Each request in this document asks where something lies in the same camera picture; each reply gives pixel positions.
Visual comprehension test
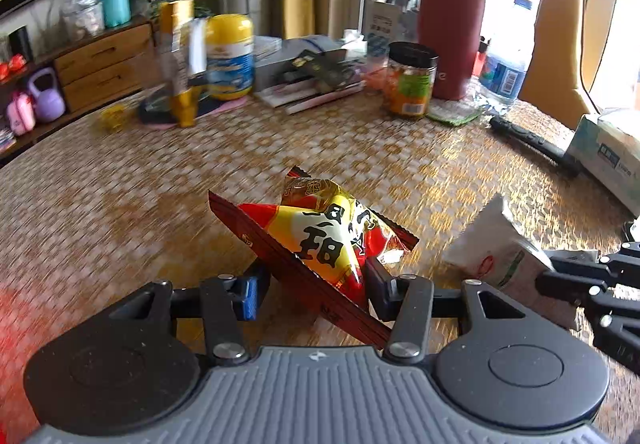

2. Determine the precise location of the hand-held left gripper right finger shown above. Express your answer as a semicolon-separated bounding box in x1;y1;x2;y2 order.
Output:
367;257;526;361

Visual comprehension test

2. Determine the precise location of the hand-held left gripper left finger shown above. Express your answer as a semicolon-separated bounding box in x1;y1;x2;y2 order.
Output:
107;274;273;365

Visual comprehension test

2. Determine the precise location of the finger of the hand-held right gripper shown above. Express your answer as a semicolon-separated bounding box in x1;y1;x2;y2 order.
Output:
542;241;640;275
537;274;640;370

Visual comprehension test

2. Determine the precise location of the red yellow snack bag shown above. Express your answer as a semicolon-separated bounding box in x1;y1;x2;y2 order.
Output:
207;166;421;348

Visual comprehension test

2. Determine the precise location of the white snack bag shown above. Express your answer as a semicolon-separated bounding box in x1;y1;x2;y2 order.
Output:
442;193;584;330

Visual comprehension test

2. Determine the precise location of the tissue pack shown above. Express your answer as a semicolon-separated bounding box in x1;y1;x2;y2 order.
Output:
564;108;640;218

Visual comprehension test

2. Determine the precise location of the black stick remote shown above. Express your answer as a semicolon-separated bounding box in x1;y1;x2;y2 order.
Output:
488;115;584;178

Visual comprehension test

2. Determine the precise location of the gold patterned tablecloth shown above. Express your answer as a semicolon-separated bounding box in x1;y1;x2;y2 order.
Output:
0;74;640;444

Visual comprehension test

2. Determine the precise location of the green coaster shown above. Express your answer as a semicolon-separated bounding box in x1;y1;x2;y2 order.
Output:
427;96;484;126

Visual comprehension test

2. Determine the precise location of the black round coaster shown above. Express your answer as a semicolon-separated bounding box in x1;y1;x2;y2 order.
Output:
137;91;249;125

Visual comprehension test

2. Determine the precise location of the clear water bottle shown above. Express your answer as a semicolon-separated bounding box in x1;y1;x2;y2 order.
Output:
472;41;531;113

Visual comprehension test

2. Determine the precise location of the orange jar with black lid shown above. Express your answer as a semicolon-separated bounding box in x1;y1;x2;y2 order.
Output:
384;41;440;119

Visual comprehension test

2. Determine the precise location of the stack of books and papers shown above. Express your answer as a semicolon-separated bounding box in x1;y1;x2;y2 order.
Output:
252;35;369;114

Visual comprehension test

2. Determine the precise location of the small yellow candy wrapper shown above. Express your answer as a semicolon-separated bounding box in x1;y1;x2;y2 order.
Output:
99;105;129;131

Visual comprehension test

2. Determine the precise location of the tan wooden chair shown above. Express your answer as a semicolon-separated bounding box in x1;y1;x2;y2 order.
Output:
517;0;624;130

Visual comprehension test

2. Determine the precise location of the yellow lid bottle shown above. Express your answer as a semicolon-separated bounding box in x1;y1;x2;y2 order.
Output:
204;13;256;102

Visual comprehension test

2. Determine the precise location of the white leaflet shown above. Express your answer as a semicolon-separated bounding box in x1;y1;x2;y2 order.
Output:
366;0;403;60

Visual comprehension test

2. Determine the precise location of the tall yellow snack pouch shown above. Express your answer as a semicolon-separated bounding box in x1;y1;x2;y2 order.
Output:
158;0;201;128

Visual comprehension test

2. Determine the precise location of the light wooden drawer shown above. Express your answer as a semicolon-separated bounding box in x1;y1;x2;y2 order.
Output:
53;24;154;83
62;58;156;113

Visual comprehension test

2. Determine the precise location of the red thermos bottle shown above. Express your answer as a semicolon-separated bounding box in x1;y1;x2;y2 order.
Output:
417;0;494;102

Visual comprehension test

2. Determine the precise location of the purple kettlebell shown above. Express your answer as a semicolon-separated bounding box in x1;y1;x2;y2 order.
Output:
25;67;67;123

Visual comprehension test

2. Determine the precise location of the pink toy case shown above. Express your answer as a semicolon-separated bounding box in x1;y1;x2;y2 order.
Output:
5;90;37;136

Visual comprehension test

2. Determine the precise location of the wooden tv cabinet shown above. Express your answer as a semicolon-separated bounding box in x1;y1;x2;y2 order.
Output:
0;14;161;160

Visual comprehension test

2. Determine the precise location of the clear plastic container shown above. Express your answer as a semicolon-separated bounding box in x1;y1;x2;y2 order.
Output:
60;0;106;43

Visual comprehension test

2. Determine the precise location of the black cylinder speaker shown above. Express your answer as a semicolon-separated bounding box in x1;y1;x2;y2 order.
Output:
8;25;35;63

